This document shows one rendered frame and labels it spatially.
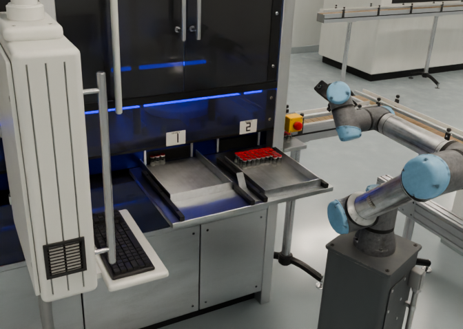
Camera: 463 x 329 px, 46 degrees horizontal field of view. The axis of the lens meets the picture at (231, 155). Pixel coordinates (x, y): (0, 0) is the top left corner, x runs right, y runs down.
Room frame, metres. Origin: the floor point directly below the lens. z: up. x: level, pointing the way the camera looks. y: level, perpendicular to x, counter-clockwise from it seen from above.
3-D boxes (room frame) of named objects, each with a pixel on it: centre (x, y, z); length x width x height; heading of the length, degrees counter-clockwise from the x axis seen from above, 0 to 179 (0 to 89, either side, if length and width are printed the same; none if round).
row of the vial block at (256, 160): (2.13, -0.13, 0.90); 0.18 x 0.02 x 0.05; 118
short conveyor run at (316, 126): (2.64, -0.45, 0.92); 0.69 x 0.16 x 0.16; 119
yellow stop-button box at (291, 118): (2.38, -0.27, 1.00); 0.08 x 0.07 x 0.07; 29
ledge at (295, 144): (2.42, -0.27, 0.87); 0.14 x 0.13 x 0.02; 29
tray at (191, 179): (1.99, 0.19, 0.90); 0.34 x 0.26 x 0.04; 29
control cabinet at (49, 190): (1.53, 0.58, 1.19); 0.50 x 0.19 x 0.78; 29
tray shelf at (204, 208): (2.01, 0.00, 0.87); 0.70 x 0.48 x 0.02; 119
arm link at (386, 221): (1.69, -0.53, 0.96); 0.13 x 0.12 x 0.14; 119
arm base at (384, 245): (1.69, -0.53, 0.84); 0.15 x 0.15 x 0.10
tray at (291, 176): (2.05, -0.17, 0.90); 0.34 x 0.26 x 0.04; 28
